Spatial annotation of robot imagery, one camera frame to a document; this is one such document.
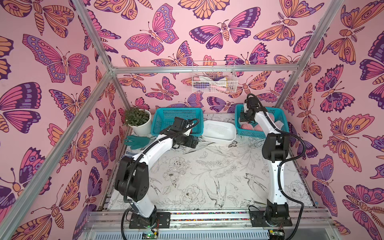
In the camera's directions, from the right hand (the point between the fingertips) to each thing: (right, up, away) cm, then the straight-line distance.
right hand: (246, 116), depth 107 cm
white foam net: (-20, -10, +6) cm, 23 cm away
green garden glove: (-78, -19, -2) cm, 81 cm away
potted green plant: (-73, -4, -12) cm, 74 cm away
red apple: (-2, -7, -5) cm, 9 cm away
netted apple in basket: (+19, 0, +2) cm, 19 cm away
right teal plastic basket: (+24, 0, +2) cm, 24 cm away
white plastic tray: (-28, -15, -6) cm, 32 cm away
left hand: (-38, -15, -18) cm, 45 cm away
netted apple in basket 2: (+20, -6, -6) cm, 22 cm away
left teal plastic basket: (-60, 0, +6) cm, 61 cm away
